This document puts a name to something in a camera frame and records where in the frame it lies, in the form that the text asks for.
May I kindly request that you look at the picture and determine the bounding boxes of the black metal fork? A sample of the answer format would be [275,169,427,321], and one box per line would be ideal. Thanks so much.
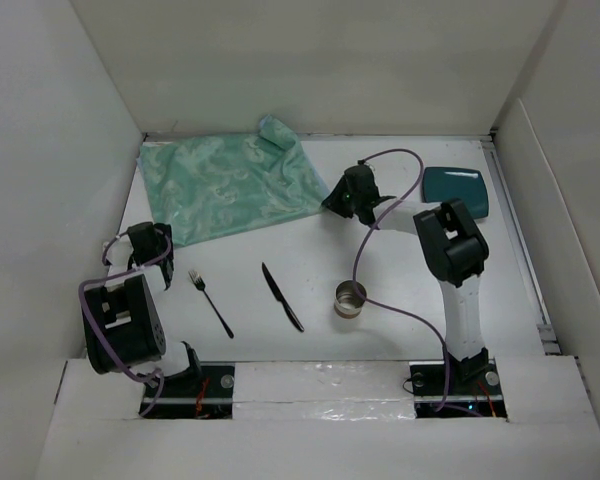
[188,270,235,339]

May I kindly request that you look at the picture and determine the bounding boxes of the green patterned cloth placemat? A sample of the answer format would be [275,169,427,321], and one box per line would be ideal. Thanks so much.
[138,115,328,247]

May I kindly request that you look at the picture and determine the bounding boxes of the teal square plate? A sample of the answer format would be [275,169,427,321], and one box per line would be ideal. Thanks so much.
[421,166,490,220]

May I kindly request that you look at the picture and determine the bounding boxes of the steel cup with cork base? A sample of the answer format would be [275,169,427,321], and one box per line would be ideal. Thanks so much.
[334,280,367,319]

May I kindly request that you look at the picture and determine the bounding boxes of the black table knife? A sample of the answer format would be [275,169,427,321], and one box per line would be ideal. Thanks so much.
[261,262,305,333]

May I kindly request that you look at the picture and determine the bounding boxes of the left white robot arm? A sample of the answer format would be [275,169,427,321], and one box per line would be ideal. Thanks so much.
[78,221,203,397]

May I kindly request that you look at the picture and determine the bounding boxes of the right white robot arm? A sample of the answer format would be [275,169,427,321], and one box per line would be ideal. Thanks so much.
[323,164,489,395]

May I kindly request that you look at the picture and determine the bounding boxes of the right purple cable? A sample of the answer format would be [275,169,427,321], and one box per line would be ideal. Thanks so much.
[351,148,456,414]

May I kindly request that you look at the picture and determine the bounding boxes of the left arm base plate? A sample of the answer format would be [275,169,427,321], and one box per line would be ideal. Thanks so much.
[139,363,235,420]

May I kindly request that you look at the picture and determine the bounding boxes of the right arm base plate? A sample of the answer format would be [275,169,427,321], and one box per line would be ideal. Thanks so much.
[403,359,508,419]

